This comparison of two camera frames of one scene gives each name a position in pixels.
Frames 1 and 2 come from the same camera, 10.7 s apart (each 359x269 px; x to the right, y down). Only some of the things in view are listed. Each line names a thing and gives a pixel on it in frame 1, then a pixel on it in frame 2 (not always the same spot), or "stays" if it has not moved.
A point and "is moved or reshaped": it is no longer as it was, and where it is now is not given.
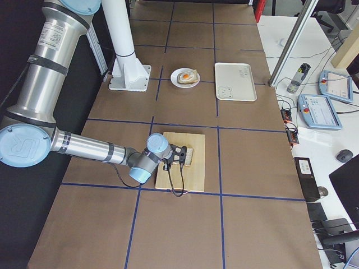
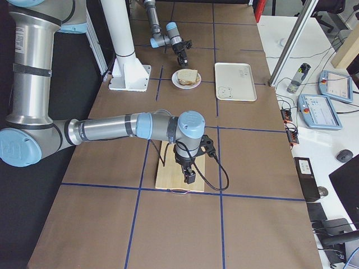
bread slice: (188, 158) is moved or reshaped
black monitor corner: (345, 180) stays
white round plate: (174, 79) stays
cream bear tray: (234, 82) stays
